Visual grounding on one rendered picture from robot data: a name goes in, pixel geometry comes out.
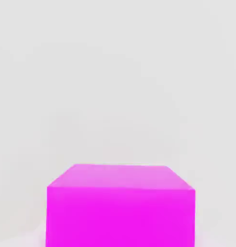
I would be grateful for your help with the small magenta cube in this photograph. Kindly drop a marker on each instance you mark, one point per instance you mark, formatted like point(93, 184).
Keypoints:
point(120, 212)

